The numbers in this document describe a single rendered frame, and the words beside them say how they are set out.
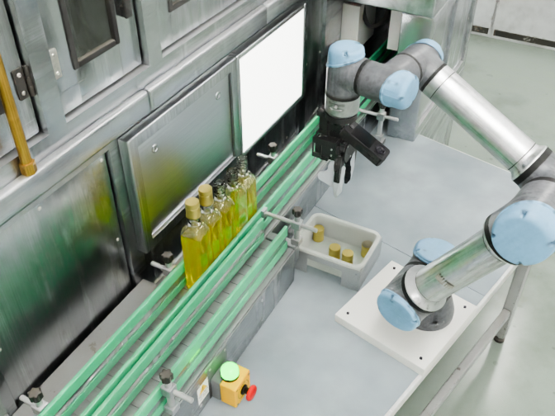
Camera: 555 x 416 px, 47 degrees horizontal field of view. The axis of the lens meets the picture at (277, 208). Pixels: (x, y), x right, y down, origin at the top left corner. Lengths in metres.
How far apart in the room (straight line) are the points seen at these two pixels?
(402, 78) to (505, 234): 0.35
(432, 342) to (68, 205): 0.97
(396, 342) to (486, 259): 0.46
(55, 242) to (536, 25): 4.27
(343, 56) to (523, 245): 0.50
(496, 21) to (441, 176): 2.99
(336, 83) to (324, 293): 0.72
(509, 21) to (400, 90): 3.95
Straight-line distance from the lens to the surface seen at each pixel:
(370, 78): 1.31
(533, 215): 1.26
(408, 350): 1.72
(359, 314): 1.78
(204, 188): 1.55
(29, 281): 1.43
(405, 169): 2.35
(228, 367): 1.56
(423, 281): 1.50
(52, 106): 1.31
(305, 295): 1.85
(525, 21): 5.19
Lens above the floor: 2.11
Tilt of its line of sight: 40 degrees down
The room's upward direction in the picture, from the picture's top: straight up
